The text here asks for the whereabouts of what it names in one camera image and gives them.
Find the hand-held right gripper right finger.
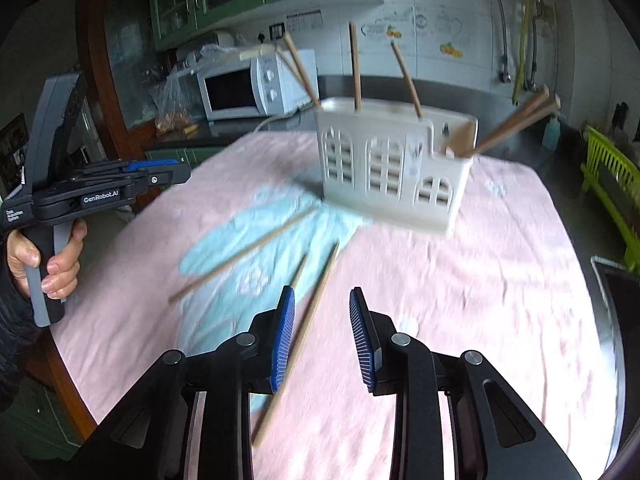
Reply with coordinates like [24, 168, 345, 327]
[349, 287, 583, 480]

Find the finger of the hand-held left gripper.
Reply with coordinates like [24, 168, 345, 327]
[125, 167, 192, 196]
[70, 159, 182, 181]

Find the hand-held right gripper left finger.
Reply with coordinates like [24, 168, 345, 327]
[70, 285, 296, 480]

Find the cream plastic utensil holder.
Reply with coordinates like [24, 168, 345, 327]
[316, 97, 478, 238]

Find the person's left forearm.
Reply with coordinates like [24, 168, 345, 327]
[0, 260, 41, 411]

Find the person's left hand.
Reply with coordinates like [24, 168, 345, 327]
[6, 220, 87, 306]

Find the green base cabinet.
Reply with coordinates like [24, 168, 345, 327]
[142, 145, 221, 171]

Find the clear plastic bag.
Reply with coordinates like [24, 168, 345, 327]
[155, 45, 241, 136]

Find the white microwave oven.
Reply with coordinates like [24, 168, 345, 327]
[196, 49, 320, 122]

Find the pink towel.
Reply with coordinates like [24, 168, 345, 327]
[50, 130, 618, 480]

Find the steel sink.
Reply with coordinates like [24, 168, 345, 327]
[590, 255, 640, 436]

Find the clear soap bottle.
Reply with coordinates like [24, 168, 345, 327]
[542, 112, 563, 151]

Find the green plastic dish rack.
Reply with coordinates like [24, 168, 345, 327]
[580, 126, 640, 266]

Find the brown wooden door frame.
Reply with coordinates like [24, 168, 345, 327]
[75, 0, 151, 161]

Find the white power cable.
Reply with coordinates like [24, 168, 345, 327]
[250, 109, 321, 133]

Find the white wall label sheet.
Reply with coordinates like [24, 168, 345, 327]
[286, 10, 323, 33]

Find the fruit wall sticker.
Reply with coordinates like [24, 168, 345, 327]
[360, 5, 463, 58]

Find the yellow gas hose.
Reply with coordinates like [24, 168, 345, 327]
[512, 0, 535, 103]

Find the metal water hose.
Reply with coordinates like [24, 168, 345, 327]
[485, 0, 512, 83]

